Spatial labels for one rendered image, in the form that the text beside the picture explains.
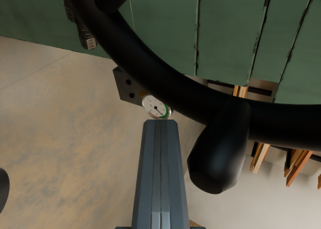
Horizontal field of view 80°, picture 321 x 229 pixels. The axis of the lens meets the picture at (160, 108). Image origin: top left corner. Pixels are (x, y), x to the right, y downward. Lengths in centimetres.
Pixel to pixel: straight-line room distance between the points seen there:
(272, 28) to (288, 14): 2
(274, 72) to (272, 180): 382
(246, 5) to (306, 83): 13
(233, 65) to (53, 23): 43
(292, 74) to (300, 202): 379
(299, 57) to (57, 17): 48
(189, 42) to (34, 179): 99
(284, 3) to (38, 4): 50
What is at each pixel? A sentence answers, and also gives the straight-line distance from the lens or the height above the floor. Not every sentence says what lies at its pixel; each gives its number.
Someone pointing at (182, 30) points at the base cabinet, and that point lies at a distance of 34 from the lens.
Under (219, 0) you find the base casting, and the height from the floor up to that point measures 74.
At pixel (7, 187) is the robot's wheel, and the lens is 87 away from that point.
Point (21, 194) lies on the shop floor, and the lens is 116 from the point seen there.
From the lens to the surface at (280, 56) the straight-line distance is 31.
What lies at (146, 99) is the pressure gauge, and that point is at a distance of 36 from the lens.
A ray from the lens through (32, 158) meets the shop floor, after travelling 108.
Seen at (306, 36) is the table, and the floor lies 85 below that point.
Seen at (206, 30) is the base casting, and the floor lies 72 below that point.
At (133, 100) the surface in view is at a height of 58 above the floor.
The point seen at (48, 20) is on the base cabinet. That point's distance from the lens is 58.
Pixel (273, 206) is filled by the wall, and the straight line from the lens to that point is 387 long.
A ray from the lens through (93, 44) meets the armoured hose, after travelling 34.
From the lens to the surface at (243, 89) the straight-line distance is 269.
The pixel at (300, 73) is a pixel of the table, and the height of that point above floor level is 86.
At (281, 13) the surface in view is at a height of 82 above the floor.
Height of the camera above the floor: 82
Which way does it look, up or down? 25 degrees down
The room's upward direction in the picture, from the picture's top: 107 degrees clockwise
